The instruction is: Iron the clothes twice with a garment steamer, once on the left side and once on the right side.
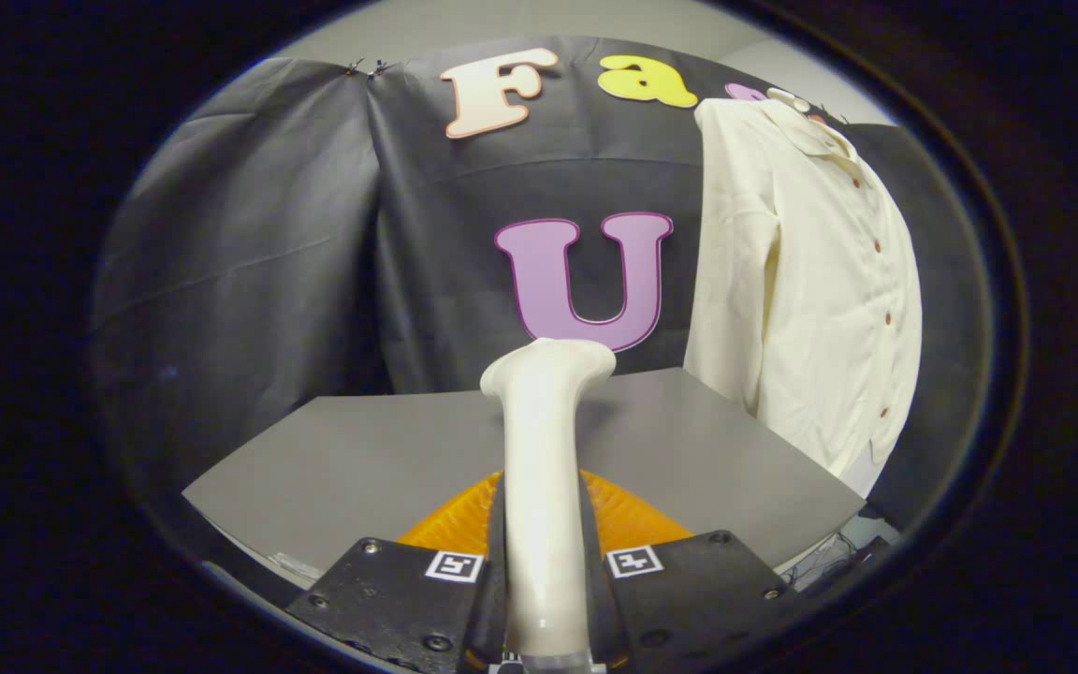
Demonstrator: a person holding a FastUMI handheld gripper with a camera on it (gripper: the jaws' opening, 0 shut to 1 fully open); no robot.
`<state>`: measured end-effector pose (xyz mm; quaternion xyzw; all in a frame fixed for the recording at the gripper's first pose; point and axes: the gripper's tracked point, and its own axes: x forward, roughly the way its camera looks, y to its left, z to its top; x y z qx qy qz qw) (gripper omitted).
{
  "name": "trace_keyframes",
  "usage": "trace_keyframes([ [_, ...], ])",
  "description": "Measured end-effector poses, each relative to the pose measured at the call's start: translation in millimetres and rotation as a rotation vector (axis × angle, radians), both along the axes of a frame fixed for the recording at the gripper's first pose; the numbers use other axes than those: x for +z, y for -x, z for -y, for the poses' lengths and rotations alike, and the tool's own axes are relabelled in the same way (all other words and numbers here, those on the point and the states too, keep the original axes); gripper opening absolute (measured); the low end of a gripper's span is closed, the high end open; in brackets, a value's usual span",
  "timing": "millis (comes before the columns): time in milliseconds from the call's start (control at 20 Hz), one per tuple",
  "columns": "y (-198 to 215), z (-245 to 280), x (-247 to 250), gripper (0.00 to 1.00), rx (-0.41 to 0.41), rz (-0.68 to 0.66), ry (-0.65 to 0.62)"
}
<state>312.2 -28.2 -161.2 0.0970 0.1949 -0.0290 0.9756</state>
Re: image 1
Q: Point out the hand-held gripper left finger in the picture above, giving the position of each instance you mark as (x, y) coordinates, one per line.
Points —
(389, 599)

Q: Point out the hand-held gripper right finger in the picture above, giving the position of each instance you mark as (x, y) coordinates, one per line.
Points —
(689, 599)

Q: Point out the white garment steamer head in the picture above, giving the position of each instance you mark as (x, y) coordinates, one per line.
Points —
(544, 487)

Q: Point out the cream button-up shirt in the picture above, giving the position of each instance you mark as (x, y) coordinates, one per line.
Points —
(810, 281)

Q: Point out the white clothes hanger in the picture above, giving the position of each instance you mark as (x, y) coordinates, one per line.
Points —
(787, 97)

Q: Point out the grey cabinet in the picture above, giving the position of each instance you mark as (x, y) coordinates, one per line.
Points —
(361, 468)

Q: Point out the black backdrop cloth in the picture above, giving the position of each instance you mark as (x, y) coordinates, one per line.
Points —
(240, 281)

